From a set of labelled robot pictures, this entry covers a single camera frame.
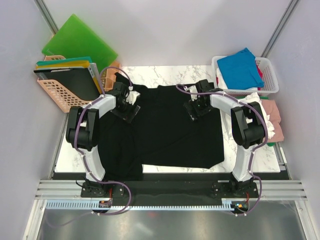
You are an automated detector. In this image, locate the green t shirt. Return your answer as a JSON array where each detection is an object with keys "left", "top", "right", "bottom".
[{"left": 237, "top": 96, "right": 275, "bottom": 147}]

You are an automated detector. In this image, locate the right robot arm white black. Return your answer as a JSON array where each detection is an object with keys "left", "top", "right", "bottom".
[{"left": 176, "top": 79, "right": 268, "bottom": 197}]

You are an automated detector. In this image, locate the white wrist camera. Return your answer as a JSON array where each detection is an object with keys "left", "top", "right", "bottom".
[
  {"left": 125, "top": 86, "right": 141, "bottom": 105},
  {"left": 183, "top": 85, "right": 198, "bottom": 101}
]

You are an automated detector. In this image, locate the green plastic board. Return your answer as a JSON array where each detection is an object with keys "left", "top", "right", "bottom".
[{"left": 41, "top": 14, "right": 118, "bottom": 71}]

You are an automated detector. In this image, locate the orange compartment organizer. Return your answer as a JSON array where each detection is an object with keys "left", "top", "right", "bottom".
[{"left": 100, "top": 68, "right": 120, "bottom": 92}]

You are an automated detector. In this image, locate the black t shirt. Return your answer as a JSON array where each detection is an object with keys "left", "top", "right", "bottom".
[{"left": 98, "top": 85, "right": 225, "bottom": 181}]

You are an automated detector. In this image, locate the yellow folder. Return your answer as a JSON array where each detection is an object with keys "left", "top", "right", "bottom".
[{"left": 35, "top": 60, "right": 90, "bottom": 70}]

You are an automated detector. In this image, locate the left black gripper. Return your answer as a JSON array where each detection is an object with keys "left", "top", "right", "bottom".
[{"left": 111, "top": 98, "right": 140, "bottom": 125}]

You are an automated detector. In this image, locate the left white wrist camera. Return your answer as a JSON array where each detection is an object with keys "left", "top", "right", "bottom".
[{"left": 125, "top": 86, "right": 141, "bottom": 105}]

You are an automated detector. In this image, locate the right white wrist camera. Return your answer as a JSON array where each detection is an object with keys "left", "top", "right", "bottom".
[{"left": 183, "top": 85, "right": 198, "bottom": 101}]

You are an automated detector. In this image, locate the white laundry basket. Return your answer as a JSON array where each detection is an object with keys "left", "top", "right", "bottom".
[{"left": 224, "top": 57, "right": 279, "bottom": 97}]

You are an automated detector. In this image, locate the teal folder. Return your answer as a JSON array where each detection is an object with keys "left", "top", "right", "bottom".
[{"left": 36, "top": 55, "right": 93, "bottom": 66}]

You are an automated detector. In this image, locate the pink t shirt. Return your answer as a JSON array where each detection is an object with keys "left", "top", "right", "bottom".
[{"left": 262, "top": 99, "right": 284, "bottom": 144}]

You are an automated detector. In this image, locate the white crumpled t shirt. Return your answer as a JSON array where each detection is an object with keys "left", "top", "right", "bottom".
[{"left": 221, "top": 92, "right": 276, "bottom": 140}]

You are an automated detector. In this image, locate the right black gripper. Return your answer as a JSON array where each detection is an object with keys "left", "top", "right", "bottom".
[{"left": 184, "top": 95, "right": 215, "bottom": 121}]

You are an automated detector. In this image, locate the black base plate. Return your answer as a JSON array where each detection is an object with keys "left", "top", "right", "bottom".
[{"left": 80, "top": 181, "right": 259, "bottom": 206}]

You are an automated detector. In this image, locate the blue folded t shirt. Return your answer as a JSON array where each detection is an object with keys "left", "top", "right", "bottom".
[{"left": 217, "top": 48, "right": 264, "bottom": 90}]

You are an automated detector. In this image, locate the black folder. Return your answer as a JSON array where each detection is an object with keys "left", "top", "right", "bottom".
[{"left": 33, "top": 67, "right": 100, "bottom": 101}]

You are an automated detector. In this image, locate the red garment in basket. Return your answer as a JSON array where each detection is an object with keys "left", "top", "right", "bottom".
[{"left": 253, "top": 63, "right": 264, "bottom": 91}]

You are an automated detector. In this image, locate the white slotted cable duct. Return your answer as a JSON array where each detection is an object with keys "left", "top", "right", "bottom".
[{"left": 45, "top": 199, "right": 234, "bottom": 211}]

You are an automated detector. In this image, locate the orange file basket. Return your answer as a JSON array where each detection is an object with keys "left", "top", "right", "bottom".
[{"left": 36, "top": 54, "right": 104, "bottom": 113}]

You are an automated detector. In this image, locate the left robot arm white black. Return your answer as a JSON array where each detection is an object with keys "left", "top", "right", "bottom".
[{"left": 65, "top": 82, "right": 141, "bottom": 197}]

